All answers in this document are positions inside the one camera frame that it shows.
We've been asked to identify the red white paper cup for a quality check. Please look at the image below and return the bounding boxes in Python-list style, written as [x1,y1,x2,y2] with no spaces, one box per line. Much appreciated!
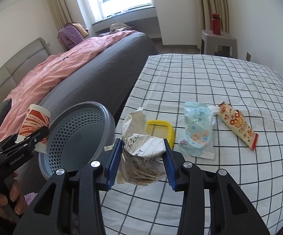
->
[15,104,51,143]

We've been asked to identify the white paper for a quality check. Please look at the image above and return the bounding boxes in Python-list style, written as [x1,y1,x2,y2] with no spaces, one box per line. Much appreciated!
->
[117,107,166,186]

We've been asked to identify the grey perforated trash basket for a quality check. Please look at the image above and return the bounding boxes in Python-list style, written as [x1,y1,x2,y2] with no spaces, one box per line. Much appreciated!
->
[38,101,115,180]

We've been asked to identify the person's left hand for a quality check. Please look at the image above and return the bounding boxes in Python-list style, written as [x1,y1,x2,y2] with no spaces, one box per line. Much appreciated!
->
[0,171,28,223]

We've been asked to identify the purple fluffy rug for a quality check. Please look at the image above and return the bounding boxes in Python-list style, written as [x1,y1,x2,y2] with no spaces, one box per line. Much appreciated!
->
[24,193,37,206]

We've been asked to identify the grey headboard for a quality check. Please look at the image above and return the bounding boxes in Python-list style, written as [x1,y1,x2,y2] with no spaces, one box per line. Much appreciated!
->
[0,38,51,104]

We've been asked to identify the pink duvet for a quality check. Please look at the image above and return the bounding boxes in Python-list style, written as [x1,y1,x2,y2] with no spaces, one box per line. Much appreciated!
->
[0,30,135,141]

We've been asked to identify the light blue wipes packet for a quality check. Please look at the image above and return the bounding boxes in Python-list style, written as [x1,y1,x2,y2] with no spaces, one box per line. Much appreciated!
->
[178,102,219,160]

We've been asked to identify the red patterned snack wrapper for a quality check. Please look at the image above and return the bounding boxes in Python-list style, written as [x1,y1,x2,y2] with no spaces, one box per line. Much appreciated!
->
[218,102,259,151]

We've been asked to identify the yellow plastic lid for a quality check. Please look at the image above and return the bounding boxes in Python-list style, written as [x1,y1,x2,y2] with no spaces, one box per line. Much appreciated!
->
[146,120,175,149]

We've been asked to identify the grey bed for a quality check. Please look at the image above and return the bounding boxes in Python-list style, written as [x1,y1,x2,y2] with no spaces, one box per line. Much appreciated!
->
[0,31,159,140]

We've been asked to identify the purple backpack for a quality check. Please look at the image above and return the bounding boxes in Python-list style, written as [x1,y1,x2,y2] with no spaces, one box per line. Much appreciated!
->
[58,22,89,52]

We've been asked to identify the white black checked bedsheet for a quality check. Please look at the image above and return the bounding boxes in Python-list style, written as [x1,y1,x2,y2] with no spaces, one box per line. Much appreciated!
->
[101,54,283,234]

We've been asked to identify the beige left curtain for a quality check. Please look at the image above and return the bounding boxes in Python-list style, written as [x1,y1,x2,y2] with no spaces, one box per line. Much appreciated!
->
[47,0,71,31]

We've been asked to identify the beige curtain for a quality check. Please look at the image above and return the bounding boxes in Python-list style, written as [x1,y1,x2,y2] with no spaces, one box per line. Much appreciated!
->
[197,0,230,33]
[47,0,71,31]

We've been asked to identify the clothes on window sill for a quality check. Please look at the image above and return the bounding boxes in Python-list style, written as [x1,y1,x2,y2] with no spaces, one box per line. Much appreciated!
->
[110,22,130,32]

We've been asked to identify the grey plastic stool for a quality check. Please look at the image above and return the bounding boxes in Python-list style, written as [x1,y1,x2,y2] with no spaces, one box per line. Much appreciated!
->
[201,30,238,58]

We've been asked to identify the red water bottle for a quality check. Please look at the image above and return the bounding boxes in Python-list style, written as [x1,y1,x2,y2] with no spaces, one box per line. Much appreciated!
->
[211,13,222,35]

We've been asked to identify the beige right curtain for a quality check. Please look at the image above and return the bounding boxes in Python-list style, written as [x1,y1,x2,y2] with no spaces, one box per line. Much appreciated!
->
[197,0,230,33]

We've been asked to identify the wall socket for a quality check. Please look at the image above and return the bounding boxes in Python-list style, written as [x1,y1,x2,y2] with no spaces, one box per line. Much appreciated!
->
[246,52,251,61]

